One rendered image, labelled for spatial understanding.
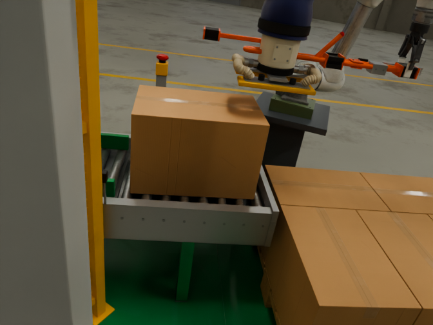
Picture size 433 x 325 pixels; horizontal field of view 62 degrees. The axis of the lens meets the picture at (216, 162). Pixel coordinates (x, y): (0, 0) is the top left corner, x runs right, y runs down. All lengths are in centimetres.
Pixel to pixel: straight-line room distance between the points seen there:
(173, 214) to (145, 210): 12
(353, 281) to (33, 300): 113
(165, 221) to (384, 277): 92
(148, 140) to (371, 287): 107
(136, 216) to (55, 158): 102
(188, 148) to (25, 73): 111
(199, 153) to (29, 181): 106
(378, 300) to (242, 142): 82
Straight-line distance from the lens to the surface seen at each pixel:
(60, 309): 85
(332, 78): 249
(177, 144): 159
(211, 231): 166
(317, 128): 228
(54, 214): 68
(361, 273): 160
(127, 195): 172
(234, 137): 159
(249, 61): 167
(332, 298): 144
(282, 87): 159
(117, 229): 167
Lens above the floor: 153
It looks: 29 degrees down
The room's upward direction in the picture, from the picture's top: 9 degrees clockwise
